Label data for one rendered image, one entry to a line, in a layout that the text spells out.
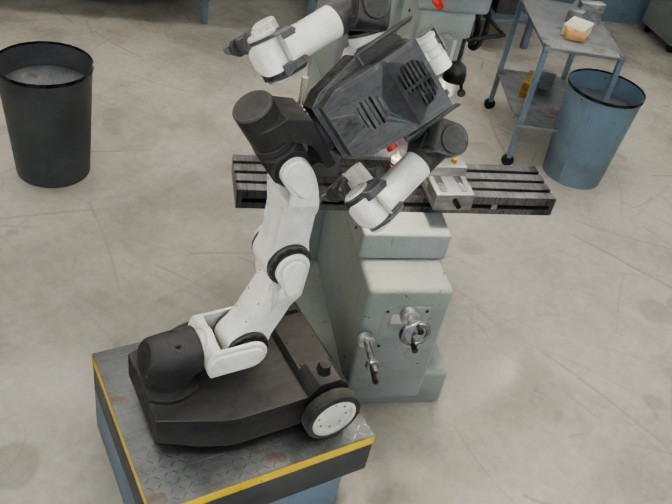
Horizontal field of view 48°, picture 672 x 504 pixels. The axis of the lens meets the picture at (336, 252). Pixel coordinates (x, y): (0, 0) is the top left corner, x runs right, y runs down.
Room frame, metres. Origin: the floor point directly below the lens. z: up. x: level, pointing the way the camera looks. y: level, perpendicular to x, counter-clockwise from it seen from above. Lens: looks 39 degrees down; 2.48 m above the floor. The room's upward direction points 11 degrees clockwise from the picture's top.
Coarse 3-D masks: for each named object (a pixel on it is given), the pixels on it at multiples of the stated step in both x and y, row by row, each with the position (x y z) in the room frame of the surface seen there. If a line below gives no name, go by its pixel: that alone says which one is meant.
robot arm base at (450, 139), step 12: (444, 120) 1.88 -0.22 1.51; (432, 132) 1.86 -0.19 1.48; (444, 132) 1.86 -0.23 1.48; (456, 132) 1.88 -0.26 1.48; (408, 144) 1.93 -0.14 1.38; (420, 144) 1.87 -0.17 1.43; (432, 144) 1.83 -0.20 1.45; (444, 144) 1.84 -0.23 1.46; (456, 144) 1.86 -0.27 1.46; (456, 156) 1.84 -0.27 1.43
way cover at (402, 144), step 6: (402, 138) 2.76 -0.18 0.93; (402, 144) 2.74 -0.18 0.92; (384, 150) 2.70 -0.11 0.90; (396, 150) 2.72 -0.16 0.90; (402, 150) 2.73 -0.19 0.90; (366, 156) 2.66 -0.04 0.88; (372, 156) 2.67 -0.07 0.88; (378, 156) 2.68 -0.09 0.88; (384, 156) 2.68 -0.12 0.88; (390, 156) 2.69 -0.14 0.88
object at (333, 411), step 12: (324, 396) 1.62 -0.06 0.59; (336, 396) 1.63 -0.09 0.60; (348, 396) 1.65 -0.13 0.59; (312, 408) 1.59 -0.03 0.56; (324, 408) 1.59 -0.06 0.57; (336, 408) 1.63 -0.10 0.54; (348, 408) 1.66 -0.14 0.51; (312, 420) 1.57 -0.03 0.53; (324, 420) 1.61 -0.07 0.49; (336, 420) 1.64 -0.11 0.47; (348, 420) 1.65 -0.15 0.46; (312, 432) 1.58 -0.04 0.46; (324, 432) 1.61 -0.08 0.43; (336, 432) 1.63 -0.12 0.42
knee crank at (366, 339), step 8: (360, 336) 1.99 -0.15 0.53; (368, 336) 1.99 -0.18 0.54; (360, 344) 1.98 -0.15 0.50; (368, 344) 1.97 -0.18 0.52; (368, 352) 1.93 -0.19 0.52; (368, 360) 1.88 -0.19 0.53; (376, 360) 1.88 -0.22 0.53; (368, 368) 1.87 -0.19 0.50; (376, 368) 1.86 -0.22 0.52; (376, 376) 1.84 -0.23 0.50
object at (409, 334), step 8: (400, 312) 2.04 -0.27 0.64; (408, 312) 2.03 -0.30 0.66; (416, 312) 2.04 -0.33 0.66; (408, 320) 2.01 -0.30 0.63; (416, 320) 2.03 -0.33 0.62; (408, 328) 1.94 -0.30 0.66; (416, 328) 1.94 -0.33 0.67; (424, 328) 1.96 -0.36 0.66; (400, 336) 1.94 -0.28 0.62; (408, 336) 1.95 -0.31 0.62; (416, 336) 1.95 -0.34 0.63; (424, 336) 1.97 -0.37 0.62; (408, 344) 1.94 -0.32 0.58; (416, 344) 1.95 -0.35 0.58; (416, 352) 1.92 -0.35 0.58
